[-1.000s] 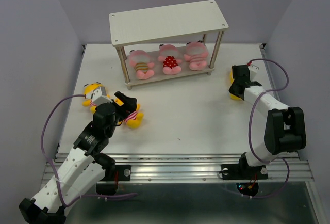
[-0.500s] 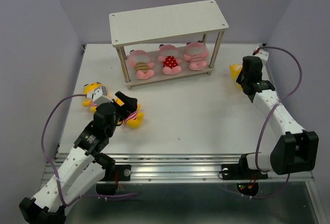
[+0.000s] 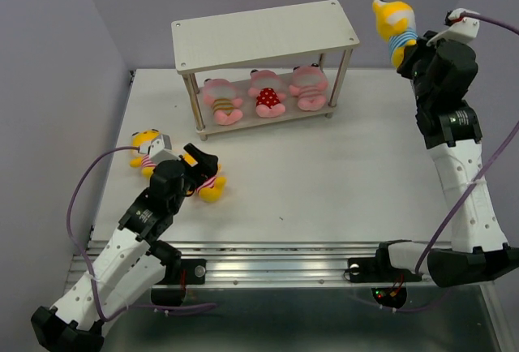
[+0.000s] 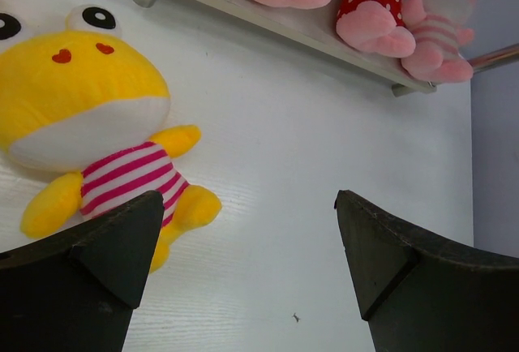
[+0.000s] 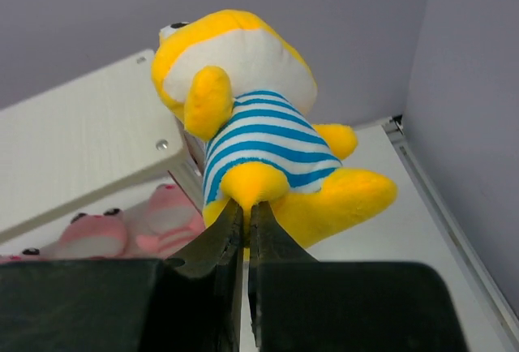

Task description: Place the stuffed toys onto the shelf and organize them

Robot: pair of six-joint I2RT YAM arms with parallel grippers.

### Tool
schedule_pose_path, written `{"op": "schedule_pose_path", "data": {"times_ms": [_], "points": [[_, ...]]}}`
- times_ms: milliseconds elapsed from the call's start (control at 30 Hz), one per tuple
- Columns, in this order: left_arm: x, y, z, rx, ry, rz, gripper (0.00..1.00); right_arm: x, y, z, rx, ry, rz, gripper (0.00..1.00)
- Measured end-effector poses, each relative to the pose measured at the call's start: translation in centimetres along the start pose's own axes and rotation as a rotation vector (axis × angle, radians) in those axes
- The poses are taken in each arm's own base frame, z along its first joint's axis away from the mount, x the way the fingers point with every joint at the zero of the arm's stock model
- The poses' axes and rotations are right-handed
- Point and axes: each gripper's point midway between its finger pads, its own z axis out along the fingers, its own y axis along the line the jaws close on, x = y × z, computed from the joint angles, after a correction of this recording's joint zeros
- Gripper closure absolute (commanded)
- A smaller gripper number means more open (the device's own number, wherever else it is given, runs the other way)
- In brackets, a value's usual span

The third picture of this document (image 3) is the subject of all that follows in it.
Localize aluminium rail frame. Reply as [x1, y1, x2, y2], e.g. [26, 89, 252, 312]
[88, 69, 514, 351]

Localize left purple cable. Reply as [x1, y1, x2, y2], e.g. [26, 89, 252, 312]
[66, 145, 217, 324]

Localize white two-tier shelf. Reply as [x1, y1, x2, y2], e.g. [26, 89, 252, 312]
[171, 0, 359, 140]

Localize yellow toy pink stripes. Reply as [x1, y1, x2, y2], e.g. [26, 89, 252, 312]
[129, 129, 161, 178]

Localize yellow toy blue striped shirt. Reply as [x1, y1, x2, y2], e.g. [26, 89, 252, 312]
[372, 0, 418, 68]

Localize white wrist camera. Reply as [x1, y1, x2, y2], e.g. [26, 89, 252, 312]
[427, 8, 481, 46]
[139, 134, 178, 166]

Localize purple cable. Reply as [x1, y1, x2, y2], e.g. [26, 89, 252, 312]
[66, 145, 217, 324]
[352, 13, 519, 313]

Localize pink frog toy orange stripes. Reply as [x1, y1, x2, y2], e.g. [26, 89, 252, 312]
[202, 79, 243, 126]

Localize pink frog toy polka-dot dress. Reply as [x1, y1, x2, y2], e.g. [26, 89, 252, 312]
[247, 69, 285, 118]

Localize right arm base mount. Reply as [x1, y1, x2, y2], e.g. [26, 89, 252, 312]
[345, 240, 422, 283]

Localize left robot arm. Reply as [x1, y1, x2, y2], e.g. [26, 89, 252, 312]
[31, 141, 218, 351]

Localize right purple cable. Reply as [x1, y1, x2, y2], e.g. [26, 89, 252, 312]
[352, 13, 519, 313]

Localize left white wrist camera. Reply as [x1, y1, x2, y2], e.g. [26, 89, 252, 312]
[139, 134, 178, 166]

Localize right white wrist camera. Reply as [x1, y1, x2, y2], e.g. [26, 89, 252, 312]
[427, 8, 481, 46]

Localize yellow toy red stripes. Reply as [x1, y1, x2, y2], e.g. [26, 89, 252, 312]
[187, 157, 227, 203]

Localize pink frog toy striped shirt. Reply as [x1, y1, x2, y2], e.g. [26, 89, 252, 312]
[289, 63, 328, 112]

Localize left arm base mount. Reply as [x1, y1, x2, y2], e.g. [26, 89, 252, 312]
[148, 240, 207, 286]

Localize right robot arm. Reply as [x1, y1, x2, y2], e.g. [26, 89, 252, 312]
[373, 38, 518, 287]

